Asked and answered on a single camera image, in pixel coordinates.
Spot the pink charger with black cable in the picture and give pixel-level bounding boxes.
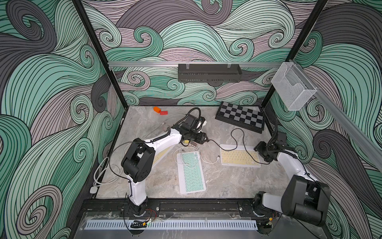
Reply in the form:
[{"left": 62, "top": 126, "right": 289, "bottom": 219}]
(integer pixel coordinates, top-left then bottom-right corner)
[{"left": 190, "top": 141, "right": 199, "bottom": 147}]

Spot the white cable of green keyboard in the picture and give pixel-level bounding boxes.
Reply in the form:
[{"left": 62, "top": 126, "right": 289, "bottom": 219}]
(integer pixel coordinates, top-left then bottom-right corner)
[{"left": 172, "top": 144, "right": 221, "bottom": 168}]

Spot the yellow wireless keyboard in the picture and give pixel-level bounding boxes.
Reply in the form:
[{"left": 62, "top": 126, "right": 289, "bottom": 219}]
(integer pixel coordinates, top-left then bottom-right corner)
[
  {"left": 220, "top": 144, "right": 262, "bottom": 168},
  {"left": 153, "top": 146, "right": 173, "bottom": 167}
]

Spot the black charging cable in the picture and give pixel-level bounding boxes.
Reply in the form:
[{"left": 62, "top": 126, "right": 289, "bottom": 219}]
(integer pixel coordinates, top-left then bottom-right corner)
[{"left": 205, "top": 128, "right": 271, "bottom": 165}]

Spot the green wireless keyboard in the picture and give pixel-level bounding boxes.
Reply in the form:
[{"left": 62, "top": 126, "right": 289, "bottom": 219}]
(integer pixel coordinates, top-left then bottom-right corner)
[{"left": 177, "top": 151, "right": 207, "bottom": 194}]

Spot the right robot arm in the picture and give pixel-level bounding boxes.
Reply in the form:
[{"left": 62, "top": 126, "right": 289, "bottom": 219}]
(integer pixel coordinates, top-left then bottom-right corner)
[{"left": 252, "top": 132, "right": 331, "bottom": 227}]

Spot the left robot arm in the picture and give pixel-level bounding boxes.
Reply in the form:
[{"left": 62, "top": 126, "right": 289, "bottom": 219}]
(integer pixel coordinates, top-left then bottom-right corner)
[{"left": 121, "top": 125, "right": 209, "bottom": 208}]

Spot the black checkered board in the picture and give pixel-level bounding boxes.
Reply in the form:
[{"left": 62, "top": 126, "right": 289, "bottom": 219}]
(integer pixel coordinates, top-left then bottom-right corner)
[{"left": 215, "top": 102, "right": 264, "bottom": 133}]

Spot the orange block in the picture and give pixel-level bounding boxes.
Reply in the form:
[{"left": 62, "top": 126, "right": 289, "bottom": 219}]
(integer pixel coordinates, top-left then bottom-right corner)
[{"left": 153, "top": 107, "right": 161, "bottom": 114}]

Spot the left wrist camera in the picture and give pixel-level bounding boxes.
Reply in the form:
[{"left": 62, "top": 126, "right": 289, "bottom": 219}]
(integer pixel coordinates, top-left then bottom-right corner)
[{"left": 185, "top": 115, "right": 206, "bottom": 130}]

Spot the clear plastic wall bin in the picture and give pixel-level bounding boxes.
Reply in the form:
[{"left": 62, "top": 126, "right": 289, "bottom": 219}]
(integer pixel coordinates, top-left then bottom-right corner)
[{"left": 271, "top": 62, "right": 317, "bottom": 111}]

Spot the black perforated wall tray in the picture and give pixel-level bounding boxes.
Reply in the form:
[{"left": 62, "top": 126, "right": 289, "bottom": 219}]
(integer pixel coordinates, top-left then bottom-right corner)
[{"left": 178, "top": 64, "right": 242, "bottom": 86}]

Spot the aluminium wall rail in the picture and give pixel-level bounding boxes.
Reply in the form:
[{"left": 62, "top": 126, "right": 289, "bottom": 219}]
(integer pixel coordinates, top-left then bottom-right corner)
[{"left": 108, "top": 61, "right": 283, "bottom": 68}]

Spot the white power strip cord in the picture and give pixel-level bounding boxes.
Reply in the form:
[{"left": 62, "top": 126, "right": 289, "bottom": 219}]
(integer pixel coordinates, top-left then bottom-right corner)
[{"left": 89, "top": 140, "right": 144, "bottom": 195}]

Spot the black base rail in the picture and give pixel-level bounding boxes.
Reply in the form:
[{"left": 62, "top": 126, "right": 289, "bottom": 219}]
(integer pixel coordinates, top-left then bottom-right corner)
[{"left": 80, "top": 198, "right": 281, "bottom": 219}]

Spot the white slotted cable duct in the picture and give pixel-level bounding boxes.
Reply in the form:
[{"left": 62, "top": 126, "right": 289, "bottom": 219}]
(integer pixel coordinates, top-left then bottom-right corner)
[{"left": 84, "top": 219, "right": 258, "bottom": 231}]

